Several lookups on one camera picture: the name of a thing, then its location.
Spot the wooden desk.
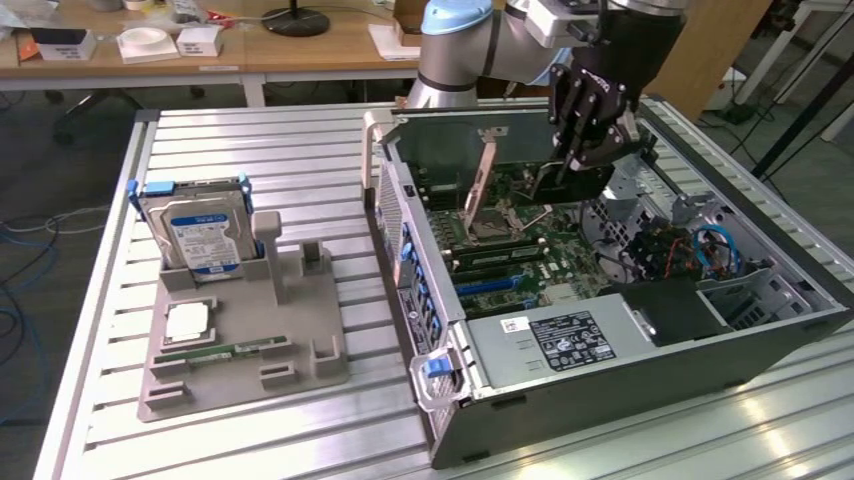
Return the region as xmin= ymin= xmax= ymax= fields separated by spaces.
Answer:
xmin=0 ymin=0 xmax=428 ymax=96

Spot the green RAM stick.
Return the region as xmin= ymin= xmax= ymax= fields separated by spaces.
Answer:
xmin=156 ymin=337 xmax=292 ymax=364

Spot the silver open disk bay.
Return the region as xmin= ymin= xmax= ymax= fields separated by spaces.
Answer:
xmin=696 ymin=267 xmax=819 ymax=331

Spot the white floor cable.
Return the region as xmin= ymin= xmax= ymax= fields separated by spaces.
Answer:
xmin=0 ymin=207 xmax=108 ymax=236

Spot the black lamp base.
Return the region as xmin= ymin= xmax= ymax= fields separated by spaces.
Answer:
xmin=260 ymin=0 xmax=332 ymax=37

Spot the silver perforated disk bay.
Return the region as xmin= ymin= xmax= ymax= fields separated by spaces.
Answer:
xmin=577 ymin=149 xmax=735 ymax=241

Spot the silver CPU chip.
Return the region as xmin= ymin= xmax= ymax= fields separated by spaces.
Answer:
xmin=164 ymin=302 xmax=214 ymax=344

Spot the brown cardboard box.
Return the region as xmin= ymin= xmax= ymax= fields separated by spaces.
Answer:
xmin=390 ymin=0 xmax=428 ymax=36

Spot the black wire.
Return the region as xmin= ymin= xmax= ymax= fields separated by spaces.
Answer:
xmin=577 ymin=199 xmax=635 ymax=286

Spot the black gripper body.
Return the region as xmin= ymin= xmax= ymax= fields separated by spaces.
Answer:
xmin=571 ymin=8 xmax=688 ymax=109

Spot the green motherboard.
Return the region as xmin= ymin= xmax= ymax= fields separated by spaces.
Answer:
xmin=416 ymin=159 xmax=632 ymax=321

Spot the blue wire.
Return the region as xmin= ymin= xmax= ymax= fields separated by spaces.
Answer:
xmin=691 ymin=225 xmax=743 ymax=279

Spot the white table frame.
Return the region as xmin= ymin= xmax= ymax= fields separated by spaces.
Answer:
xmin=732 ymin=0 xmax=854 ymax=144

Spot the black plastic shroud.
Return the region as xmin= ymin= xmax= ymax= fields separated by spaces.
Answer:
xmin=621 ymin=277 xmax=732 ymax=347

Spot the wooden cabinet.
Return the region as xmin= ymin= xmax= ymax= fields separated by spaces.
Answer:
xmin=639 ymin=0 xmax=779 ymax=121

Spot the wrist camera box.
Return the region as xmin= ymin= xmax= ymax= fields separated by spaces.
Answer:
xmin=524 ymin=0 xmax=601 ymax=50

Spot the white round holder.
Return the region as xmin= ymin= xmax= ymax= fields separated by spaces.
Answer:
xmin=116 ymin=27 xmax=182 ymax=65

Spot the open black PC case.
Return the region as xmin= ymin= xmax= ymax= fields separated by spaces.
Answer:
xmin=358 ymin=93 xmax=854 ymax=471

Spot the white paper box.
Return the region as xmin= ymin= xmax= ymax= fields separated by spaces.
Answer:
xmin=368 ymin=23 xmax=425 ymax=63

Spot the white box with black lid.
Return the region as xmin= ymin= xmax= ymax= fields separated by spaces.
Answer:
xmin=30 ymin=27 xmax=98 ymax=62

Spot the black stand leg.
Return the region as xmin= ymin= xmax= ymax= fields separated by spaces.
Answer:
xmin=751 ymin=49 xmax=854 ymax=179

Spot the office chair base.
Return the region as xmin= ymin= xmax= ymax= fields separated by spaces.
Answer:
xmin=49 ymin=89 xmax=145 ymax=146

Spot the red orange wire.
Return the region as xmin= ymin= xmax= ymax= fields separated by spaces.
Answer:
xmin=665 ymin=238 xmax=725 ymax=281

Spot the silver power supply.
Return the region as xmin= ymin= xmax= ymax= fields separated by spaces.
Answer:
xmin=464 ymin=292 xmax=663 ymax=394

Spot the CPU socket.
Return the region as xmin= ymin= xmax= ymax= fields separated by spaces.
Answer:
xmin=465 ymin=207 xmax=535 ymax=247

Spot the grey parts rack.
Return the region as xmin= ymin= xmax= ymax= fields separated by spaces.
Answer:
xmin=136 ymin=209 xmax=352 ymax=424

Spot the blue expansion slot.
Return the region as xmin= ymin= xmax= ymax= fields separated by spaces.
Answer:
xmin=456 ymin=277 xmax=525 ymax=299

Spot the black expansion slot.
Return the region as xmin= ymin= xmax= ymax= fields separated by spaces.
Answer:
xmin=453 ymin=266 xmax=532 ymax=287

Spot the blue floor cable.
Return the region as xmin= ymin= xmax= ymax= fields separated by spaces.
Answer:
xmin=0 ymin=219 xmax=68 ymax=426

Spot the plain white box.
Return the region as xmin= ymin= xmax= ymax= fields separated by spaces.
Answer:
xmin=174 ymin=25 xmax=225 ymax=57

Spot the clear plastic bag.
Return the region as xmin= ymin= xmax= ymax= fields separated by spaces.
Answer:
xmin=0 ymin=0 xmax=61 ymax=44

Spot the hard disk with blue caddy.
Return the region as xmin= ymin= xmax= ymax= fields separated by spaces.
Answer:
xmin=125 ymin=172 xmax=254 ymax=281

